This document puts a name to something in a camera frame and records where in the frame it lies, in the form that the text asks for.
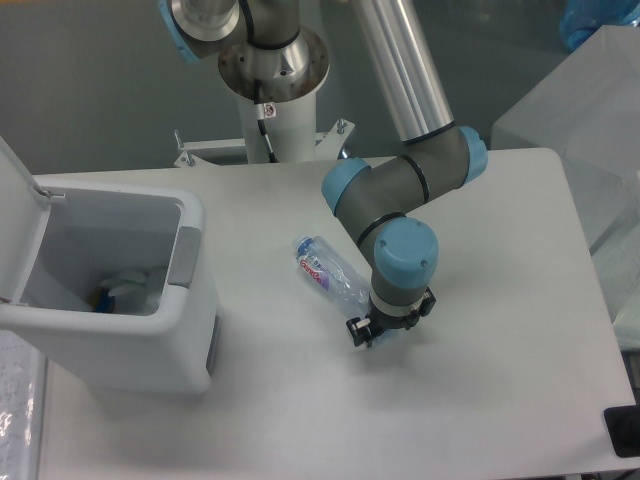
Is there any blue yellow snack packet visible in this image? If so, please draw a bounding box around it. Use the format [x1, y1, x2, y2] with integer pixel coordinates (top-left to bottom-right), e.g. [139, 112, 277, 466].
[89, 287, 115, 314]

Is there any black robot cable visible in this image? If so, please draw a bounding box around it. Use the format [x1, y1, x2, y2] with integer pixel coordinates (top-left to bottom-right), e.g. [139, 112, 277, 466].
[252, 78, 279, 164]

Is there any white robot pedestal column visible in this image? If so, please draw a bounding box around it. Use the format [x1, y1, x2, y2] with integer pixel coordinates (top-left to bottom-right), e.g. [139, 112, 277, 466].
[237, 93, 316, 164]

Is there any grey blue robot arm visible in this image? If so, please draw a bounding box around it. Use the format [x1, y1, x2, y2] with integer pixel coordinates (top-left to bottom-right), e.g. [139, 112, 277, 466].
[158, 1, 488, 346]

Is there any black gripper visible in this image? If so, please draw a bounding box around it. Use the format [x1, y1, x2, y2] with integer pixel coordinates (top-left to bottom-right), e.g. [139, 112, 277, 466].
[346, 288, 436, 348]

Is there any black device at edge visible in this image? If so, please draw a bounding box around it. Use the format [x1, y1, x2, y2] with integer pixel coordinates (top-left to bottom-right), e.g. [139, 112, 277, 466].
[604, 405, 639, 458]

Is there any clear plastic water bottle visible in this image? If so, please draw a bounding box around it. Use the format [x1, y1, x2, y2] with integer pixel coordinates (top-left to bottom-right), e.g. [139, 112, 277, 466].
[293, 236, 370, 321]

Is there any white trash can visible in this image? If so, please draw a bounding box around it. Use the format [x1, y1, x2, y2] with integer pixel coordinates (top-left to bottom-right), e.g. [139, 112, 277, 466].
[1, 145, 218, 395]

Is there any white plastic wrapper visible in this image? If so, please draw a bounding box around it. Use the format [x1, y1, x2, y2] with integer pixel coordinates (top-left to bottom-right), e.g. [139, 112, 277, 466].
[99, 267, 167, 316]

